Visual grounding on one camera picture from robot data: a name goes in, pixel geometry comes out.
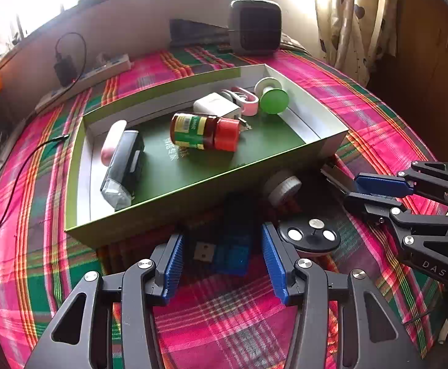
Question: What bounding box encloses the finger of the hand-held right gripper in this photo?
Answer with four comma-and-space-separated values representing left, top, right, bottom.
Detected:
354, 161, 448, 198
343, 192, 448, 239

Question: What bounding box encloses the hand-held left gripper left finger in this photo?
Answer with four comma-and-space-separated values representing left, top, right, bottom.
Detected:
24, 232, 186, 369

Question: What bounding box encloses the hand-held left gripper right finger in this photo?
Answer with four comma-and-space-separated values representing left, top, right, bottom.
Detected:
261, 222, 426, 369

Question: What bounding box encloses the black silver stapler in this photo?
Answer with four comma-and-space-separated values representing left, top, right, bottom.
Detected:
320, 162, 359, 200

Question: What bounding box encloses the blue usb card reader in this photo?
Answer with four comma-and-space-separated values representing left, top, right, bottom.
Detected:
191, 196, 259, 276

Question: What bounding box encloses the green cardboard box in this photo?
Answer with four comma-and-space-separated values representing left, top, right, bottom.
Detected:
64, 63, 349, 247

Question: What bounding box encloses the black device with clear end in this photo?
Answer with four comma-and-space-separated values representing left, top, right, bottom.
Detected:
100, 130, 145, 211

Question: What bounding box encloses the green white suction toy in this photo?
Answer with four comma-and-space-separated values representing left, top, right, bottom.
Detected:
255, 77, 290, 115

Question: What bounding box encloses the jar with red lid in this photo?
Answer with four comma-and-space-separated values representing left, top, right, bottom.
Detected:
170, 112, 240, 152

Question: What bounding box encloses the pink eraser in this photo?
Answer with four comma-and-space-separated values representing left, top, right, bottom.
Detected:
101, 120, 128, 167

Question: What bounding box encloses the pink white cable clip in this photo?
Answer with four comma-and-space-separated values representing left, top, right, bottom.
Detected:
221, 86, 260, 117

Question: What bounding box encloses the white charger adapter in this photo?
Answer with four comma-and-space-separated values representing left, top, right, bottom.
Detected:
193, 92, 244, 122

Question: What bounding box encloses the black disc with metal studs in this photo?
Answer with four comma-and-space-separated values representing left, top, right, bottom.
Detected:
278, 217, 342, 256

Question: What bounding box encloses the white ribbed cap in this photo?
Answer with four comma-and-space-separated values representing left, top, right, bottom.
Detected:
263, 170, 302, 205

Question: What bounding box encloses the spotted cream curtain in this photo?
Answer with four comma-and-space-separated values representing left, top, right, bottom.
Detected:
314, 0, 399, 85

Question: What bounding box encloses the grey space heater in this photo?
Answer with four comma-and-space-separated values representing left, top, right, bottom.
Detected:
228, 0, 283, 56

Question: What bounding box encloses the white power strip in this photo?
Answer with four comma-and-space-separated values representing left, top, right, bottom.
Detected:
35, 53, 132, 113

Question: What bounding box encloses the black charger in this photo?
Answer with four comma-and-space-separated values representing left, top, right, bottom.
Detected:
54, 54, 77, 85

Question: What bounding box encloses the dark cloth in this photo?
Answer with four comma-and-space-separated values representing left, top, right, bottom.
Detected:
169, 18, 232, 49

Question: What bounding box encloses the black loose cable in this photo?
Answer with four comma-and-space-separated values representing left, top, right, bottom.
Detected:
0, 134, 71, 233

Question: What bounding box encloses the black charger cable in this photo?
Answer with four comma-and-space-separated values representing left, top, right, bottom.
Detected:
56, 33, 87, 85

